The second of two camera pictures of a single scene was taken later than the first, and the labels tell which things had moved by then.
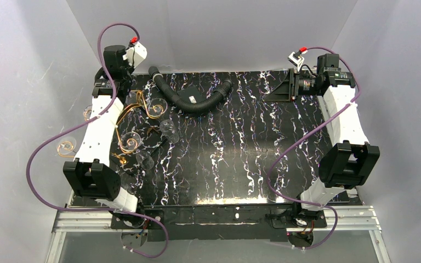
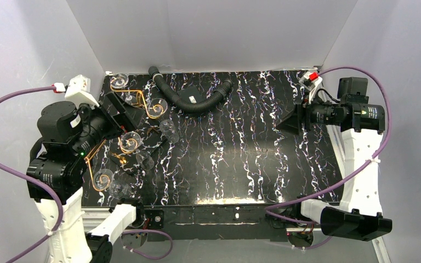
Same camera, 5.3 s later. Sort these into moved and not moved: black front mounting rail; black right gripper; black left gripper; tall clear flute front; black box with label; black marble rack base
Moved: black right gripper; black left gripper
Not moved: tall clear flute front; black marble rack base; black front mounting rail; black box with label
